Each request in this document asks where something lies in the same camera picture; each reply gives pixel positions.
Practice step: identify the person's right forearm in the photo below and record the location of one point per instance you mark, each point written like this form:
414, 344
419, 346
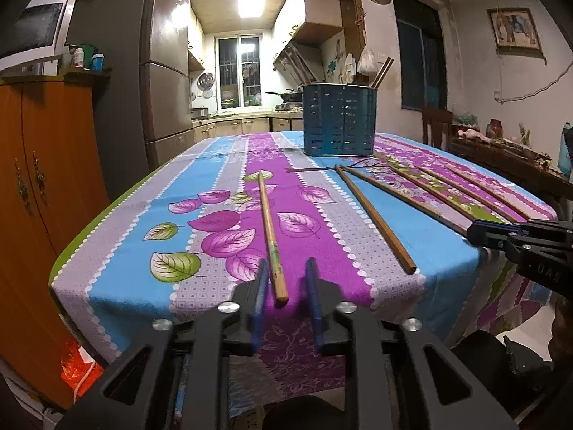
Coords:
563, 331

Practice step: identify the pink cloth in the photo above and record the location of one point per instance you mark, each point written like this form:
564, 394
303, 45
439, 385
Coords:
470, 135

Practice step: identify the white hanging plastic bag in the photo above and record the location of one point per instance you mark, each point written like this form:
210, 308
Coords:
367, 62

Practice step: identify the floral striped tablecloth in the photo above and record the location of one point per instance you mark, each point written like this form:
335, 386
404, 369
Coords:
201, 188

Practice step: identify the blue perforated utensil holder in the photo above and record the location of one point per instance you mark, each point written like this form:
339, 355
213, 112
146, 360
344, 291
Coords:
338, 121

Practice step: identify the dark room window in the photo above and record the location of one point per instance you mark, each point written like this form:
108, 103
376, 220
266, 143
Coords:
421, 58

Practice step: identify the orange plastic bag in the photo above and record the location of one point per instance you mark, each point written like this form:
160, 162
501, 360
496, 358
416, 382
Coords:
78, 367

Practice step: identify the blue lidded jar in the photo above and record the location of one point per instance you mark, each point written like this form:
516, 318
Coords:
98, 62

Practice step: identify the framed elephant picture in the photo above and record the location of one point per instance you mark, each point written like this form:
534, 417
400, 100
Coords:
515, 31

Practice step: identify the white plastic bottle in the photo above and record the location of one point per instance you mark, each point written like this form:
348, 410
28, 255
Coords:
79, 58

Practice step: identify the steel range hood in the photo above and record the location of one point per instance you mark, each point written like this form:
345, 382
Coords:
295, 60

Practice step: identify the green container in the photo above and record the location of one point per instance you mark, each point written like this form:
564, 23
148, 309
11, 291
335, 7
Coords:
89, 51

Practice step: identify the barred kitchen window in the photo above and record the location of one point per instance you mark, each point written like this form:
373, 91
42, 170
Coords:
239, 71

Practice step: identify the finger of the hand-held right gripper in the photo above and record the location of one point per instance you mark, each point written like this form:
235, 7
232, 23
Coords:
492, 234

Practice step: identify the dark wooden chair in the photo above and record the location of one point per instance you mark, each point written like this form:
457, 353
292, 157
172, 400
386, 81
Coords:
436, 127

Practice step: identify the white microwave oven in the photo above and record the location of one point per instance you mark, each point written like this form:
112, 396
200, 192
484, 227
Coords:
36, 27

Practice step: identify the wooden chopstick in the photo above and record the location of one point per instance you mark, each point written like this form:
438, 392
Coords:
381, 73
492, 188
403, 197
376, 219
447, 194
271, 233
387, 73
474, 195

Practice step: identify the kitchen ceiling light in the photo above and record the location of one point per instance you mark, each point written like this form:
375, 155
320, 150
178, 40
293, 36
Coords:
251, 6

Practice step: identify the black wok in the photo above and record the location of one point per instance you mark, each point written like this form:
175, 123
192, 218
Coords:
286, 95

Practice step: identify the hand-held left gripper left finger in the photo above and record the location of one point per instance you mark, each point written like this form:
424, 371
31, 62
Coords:
261, 286

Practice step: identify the grey refrigerator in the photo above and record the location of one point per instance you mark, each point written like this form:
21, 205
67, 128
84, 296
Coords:
165, 98

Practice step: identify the beige kitchen base cabinets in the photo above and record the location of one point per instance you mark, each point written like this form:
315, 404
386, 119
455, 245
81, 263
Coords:
241, 127

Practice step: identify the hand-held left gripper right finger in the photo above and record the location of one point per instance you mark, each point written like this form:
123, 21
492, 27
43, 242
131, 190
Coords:
313, 295

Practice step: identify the orange wooden cabinet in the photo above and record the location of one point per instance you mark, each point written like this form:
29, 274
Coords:
49, 188

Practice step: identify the dark wooden dining table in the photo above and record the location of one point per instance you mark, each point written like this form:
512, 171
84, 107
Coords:
506, 161

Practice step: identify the round metal strainer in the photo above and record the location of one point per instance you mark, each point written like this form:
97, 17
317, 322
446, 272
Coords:
206, 80

